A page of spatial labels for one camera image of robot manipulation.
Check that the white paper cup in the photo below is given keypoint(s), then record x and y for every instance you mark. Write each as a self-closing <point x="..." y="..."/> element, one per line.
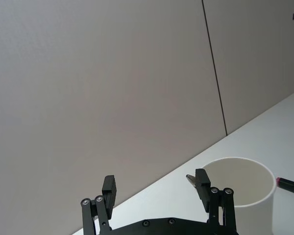
<point x="254" y="186"/>

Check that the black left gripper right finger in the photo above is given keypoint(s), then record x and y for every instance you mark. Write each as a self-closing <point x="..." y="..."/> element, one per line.
<point x="216" y="208"/>

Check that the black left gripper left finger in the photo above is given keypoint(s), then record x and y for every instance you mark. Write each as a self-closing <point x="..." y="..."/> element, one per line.
<point x="109" y="195"/>

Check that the silver metal clip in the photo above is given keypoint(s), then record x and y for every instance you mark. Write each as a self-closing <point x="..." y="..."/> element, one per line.
<point x="191" y="180"/>

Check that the pale grey partition wall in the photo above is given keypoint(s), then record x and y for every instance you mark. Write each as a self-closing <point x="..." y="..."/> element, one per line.
<point x="100" y="85"/>

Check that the black pen with pink end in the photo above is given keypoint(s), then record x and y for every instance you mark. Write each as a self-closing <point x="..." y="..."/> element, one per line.
<point x="291" y="186"/>

